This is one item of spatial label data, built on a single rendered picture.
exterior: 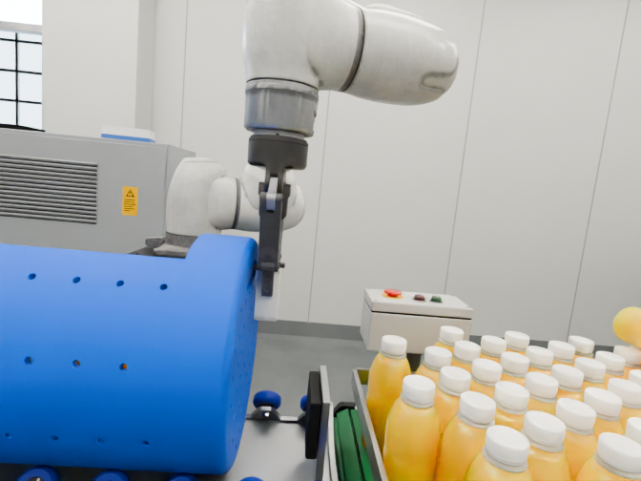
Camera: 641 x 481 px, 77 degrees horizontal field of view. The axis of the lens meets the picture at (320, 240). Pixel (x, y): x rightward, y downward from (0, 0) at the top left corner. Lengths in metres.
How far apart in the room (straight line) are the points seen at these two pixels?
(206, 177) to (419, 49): 0.73
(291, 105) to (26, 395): 0.39
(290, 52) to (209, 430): 0.40
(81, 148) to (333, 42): 1.94
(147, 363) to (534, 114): 3.65
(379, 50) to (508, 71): 3.30
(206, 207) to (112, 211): 1.19
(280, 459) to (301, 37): 0.54
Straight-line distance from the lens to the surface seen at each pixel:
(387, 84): 0.55
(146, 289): 0.43
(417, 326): 0.81
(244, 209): 1.15
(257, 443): 0.66
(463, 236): 3.59
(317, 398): 0.53
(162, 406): 0.43
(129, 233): 2.25
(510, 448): 0.46
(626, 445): 0.54
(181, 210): 1.14
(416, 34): 0.56
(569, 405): 0.58
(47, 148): 2.42
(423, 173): 3.45
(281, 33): 0.49
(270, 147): 0.48
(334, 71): 0.52
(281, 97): 0.48
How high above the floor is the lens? 1.31
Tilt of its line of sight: 8 degrees down
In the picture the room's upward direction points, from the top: 5 degrees clockwise
